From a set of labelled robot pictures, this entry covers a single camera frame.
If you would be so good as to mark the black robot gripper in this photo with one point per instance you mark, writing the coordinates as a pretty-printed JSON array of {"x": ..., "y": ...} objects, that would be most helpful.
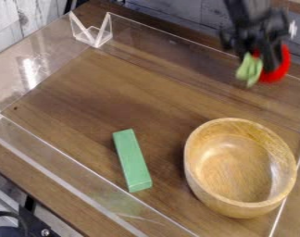
[{"x": 259, "y": 29}]

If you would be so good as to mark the red plush tomato toy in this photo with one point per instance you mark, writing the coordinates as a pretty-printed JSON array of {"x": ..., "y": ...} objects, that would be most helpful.
[{"x": 251, "y": 73}]

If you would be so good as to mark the wooden bowl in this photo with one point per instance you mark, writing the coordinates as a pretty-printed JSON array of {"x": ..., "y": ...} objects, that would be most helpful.
[{"x": 239, "y": 167}]

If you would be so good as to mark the green rectangular block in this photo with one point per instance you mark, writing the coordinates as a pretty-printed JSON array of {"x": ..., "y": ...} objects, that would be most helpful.
[{"x": 136, "y": 175}]

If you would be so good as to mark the clear acrylic tray wall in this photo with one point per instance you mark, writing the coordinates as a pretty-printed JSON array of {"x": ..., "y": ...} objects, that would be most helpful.
[{"x": 68, "y": 94}]

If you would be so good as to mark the clear acrylic corner bracket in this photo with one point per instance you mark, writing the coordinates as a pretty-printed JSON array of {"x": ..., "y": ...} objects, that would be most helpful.
[{"x": 91, "y": 36}]

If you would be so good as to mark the black metal bracket with bolt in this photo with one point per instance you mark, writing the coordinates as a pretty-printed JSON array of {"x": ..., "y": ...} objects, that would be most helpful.
[{"x": 36, "y": 227}]

